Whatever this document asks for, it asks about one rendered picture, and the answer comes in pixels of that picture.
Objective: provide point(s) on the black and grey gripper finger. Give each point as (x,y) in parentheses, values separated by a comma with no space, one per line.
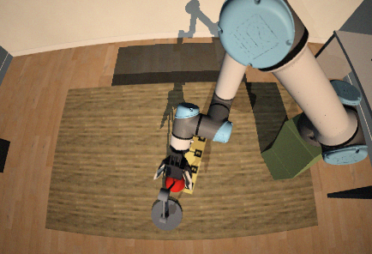
(161,169)
(187,174)

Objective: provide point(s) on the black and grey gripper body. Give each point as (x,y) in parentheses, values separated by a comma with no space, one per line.
(173,169)

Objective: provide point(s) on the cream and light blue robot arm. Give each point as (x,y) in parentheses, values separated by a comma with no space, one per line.
(261,33)

